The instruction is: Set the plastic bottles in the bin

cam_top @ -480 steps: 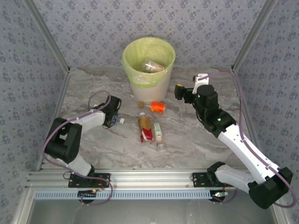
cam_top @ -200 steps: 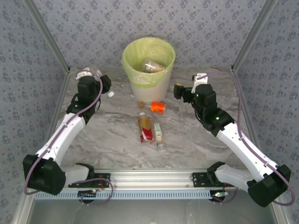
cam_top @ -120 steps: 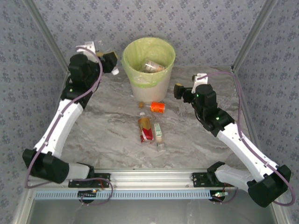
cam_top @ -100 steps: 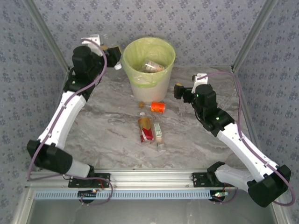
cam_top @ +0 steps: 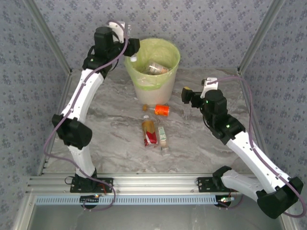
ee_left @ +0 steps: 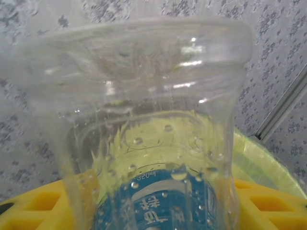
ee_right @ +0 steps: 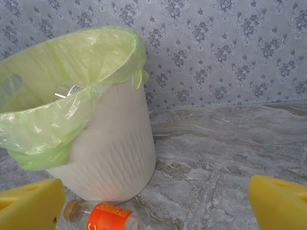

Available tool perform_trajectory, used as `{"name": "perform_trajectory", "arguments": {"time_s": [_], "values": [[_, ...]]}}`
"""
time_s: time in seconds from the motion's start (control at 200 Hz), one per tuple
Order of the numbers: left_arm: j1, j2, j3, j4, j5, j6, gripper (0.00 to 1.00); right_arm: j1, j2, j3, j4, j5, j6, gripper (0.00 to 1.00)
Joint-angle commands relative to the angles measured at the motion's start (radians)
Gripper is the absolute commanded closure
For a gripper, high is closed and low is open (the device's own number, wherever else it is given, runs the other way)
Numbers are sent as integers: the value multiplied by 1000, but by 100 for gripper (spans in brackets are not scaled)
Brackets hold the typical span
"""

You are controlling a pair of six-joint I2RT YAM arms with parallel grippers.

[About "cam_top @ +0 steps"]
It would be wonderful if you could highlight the yellow-green bin liner bag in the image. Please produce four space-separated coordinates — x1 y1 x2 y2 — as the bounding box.
124 37 181 91

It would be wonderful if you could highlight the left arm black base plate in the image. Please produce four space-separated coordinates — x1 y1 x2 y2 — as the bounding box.
69 177 114 194

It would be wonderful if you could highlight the orange label plastic bottle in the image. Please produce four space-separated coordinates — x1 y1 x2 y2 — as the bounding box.
142 103 171 117

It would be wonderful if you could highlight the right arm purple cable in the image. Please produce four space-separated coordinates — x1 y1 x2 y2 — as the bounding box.
207 77 307 218

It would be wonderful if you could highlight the aluminium frame post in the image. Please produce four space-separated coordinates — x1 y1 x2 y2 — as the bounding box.
236 0 286 75
23 0 73 75

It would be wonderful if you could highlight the white waste bin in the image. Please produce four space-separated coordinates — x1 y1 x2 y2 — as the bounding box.
124 37 181 106

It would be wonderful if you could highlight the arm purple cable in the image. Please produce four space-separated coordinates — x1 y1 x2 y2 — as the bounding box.
207 77 307 218
44 21 128 212

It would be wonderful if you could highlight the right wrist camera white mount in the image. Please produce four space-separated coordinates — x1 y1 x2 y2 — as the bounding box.
201 77 219 99

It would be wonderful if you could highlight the grey slotted cable duct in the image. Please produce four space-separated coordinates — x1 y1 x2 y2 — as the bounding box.
35 194 218 206

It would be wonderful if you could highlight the aluminium mounting rail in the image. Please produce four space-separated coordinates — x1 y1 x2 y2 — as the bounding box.
25 173 288 194

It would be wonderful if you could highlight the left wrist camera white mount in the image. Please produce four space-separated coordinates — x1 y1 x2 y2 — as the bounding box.
106 21 127 44

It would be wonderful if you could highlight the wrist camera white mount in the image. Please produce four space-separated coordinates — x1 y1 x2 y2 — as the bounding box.
106 21 127 44
201 77 219 99

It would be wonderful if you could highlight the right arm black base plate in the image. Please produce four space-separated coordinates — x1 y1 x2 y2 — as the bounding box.
196 176 242 193

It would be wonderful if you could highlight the clear bottle orange white label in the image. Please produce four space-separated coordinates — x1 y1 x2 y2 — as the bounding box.
147 61 170 75

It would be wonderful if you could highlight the green white label bottle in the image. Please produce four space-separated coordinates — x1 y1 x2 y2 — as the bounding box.
157 126 171 157

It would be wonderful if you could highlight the grey metal panel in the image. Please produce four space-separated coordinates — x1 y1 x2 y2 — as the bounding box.
13 193 297 230

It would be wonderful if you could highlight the tea bottle red label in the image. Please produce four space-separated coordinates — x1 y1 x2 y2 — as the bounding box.
141 114 159 149

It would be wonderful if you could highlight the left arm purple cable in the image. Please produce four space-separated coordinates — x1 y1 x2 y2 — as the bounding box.
44 21 128 212

